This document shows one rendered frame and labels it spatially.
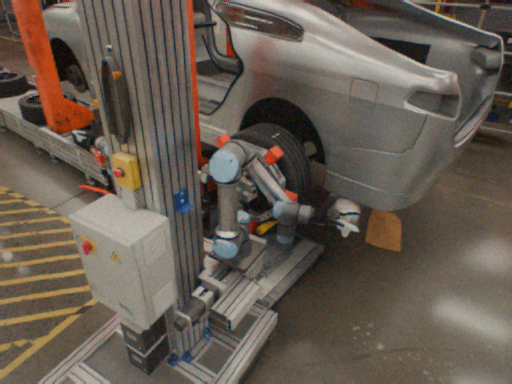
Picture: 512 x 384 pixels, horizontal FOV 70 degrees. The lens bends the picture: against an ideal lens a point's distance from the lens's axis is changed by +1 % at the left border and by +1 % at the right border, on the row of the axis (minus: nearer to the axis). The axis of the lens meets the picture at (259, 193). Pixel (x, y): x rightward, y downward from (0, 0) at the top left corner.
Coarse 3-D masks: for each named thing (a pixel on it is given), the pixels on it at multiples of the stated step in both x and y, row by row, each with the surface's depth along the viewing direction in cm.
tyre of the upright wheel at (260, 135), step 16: (256, 128) 240; (272, 128) 239; (256, 144) 232; (272, 144) 225; (288, 144) 231; (288, 160) 225; (304, 160) 235; (288, 176) 227; (304, 176) 235; (304, 192) 241
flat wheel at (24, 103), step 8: (24, 96) 474; (32, 96) 478; (64, 96) 488; (72, 96) 481; (24, 104) 450; (32, 104) 451; (40, 104) 459; (24, 112) 454; (32, 112) 448; (40, 112) 448; (32, 120) 455; (40, 120) 454
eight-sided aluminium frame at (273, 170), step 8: (248, 144) 231; (256, 152) 223; (264, 152) 224; (264, 160) 223; (272, 168) 223; (272, 176) 224; (280, 176) 225; (280, 184) 223; (240, 208) 258; (272, 208) 242; (256, 216) 251; (264, 216) 244
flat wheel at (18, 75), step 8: (0, 72) 564; (8, 72) 567; (16, 72) 566; (0, 80) 526; (8, 80) 530; (16, 80) 538; (24, 80) 553; (0, 88) 527; (8, 88) 532; (16, 88) 541; (24, 88) 553; (0, 96) 532; (8, 96) 537
